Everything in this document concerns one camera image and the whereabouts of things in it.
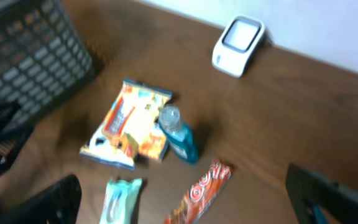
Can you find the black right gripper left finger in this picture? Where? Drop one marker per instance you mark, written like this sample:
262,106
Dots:
58,203

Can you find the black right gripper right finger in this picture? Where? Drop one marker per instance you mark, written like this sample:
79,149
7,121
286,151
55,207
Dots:
311,192

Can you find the white wet wipes pack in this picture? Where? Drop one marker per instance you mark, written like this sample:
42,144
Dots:
119,202

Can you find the yellow snack chip bag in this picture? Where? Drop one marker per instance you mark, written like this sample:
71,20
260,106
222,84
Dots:
132,115

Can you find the orange Top chocolate bar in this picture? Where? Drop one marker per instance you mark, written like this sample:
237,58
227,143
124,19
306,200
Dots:
200,196

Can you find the blue mouthwash bottle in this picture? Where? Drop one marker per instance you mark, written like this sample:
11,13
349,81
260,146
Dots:
178,133

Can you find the grey plastic shopping basket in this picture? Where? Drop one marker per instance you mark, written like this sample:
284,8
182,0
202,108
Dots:
43,62

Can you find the orange tissue pack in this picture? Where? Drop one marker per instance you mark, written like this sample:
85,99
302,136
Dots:
154,145

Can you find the white barcode scanner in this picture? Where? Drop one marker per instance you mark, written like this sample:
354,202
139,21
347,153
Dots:
236,45

